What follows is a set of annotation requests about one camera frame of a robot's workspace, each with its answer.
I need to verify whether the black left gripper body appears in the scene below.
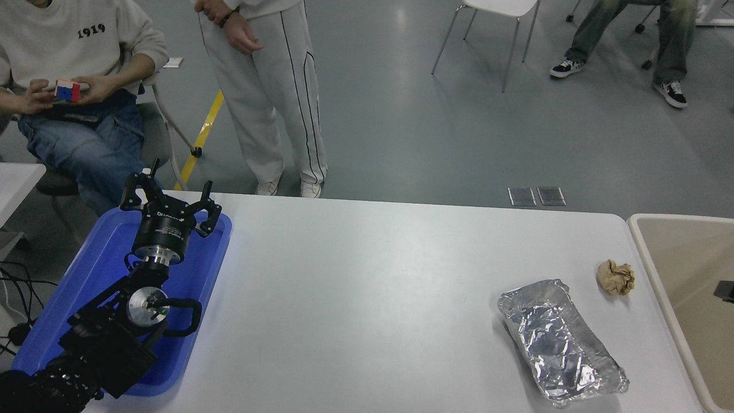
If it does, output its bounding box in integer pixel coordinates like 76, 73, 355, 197
132, 208, 200, 262

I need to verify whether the colourful puzzle cube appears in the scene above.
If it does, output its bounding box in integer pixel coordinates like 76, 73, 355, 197
54, 79, 81, 103

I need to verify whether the seated person's left hand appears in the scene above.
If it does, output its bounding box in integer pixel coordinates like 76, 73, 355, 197
73, 75, 119, 106

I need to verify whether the seated person's right hand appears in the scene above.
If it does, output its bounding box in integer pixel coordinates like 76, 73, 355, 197
19, 79, 58, 115

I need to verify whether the standing person's right hand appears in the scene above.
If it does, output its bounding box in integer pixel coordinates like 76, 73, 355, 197
224, 13, 265, 56

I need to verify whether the standing person's left hand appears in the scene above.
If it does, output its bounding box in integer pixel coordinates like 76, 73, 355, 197
194, 0, 228, 24

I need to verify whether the large pale bin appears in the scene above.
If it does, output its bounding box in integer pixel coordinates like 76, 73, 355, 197
627, 213, 734, 413

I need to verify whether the blue plastic tray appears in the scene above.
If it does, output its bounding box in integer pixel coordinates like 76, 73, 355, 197
11, 208, 233, 398

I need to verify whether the flat black device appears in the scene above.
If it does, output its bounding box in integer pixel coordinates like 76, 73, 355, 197
46, 109, 101, 126

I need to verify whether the crumpled tan paper ball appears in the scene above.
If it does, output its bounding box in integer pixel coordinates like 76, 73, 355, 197
596, 259, 635, 296

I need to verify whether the white side table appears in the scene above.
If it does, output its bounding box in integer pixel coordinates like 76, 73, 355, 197
0, 162, 46, 262

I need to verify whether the standing person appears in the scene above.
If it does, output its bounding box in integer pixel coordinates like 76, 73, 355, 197
194, 0, 329, 199

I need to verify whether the seated person with cube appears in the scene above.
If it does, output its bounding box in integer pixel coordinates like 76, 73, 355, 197
0, 0, 170, 216

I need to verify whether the crumpled foil tray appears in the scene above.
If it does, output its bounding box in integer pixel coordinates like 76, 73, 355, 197
497, 279, 629, 408

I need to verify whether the office chair with casters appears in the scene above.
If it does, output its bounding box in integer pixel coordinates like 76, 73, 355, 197
565, 0, 660, 71

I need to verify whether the white chair with metal legs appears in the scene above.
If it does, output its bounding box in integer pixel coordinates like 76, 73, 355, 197
431, 0, 541, 92

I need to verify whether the grey chair with white frame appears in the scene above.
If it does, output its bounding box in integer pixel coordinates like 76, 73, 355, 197
36, 69, 203, 247

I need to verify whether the black cable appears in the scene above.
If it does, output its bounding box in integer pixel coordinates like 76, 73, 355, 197
0, 262, 58, 356

